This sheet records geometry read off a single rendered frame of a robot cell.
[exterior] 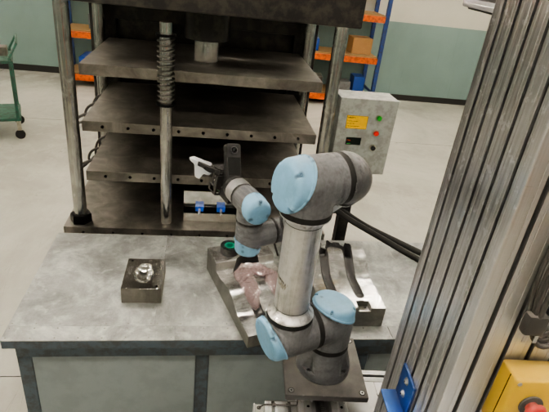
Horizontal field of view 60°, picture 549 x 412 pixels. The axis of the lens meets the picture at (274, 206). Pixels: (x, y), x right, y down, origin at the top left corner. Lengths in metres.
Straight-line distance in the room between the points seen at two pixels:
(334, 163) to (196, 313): 1.07
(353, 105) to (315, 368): 1.44
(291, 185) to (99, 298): 1.20
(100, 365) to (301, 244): 1.15
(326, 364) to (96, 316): 0.93
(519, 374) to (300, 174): 0.52
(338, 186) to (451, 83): 8.40
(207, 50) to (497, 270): 1.93
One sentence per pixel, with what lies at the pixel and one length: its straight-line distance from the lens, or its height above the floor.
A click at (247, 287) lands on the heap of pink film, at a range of 1.85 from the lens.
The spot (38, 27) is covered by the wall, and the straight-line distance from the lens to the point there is 8.70.
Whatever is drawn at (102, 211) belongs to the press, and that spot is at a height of 0.78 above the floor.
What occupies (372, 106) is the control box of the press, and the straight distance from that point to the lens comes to 2.44.
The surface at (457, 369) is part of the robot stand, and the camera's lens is 0.94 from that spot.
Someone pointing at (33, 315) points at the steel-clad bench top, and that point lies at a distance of 1.97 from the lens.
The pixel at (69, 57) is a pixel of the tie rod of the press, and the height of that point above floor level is 1.58.
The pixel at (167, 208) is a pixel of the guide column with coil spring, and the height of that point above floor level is 0.88.
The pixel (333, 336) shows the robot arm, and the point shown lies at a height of 1.21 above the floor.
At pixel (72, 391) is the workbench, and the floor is 0.49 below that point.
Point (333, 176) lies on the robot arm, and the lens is 0.97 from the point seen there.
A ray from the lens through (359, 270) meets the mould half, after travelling 2.07.
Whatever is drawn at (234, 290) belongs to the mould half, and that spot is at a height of 0.90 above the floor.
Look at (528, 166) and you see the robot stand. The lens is 0.75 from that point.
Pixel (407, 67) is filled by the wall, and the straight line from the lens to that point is 8.92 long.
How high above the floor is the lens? 2.04
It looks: 28 degrees down
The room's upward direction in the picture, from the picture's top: 7 degrees clockwise
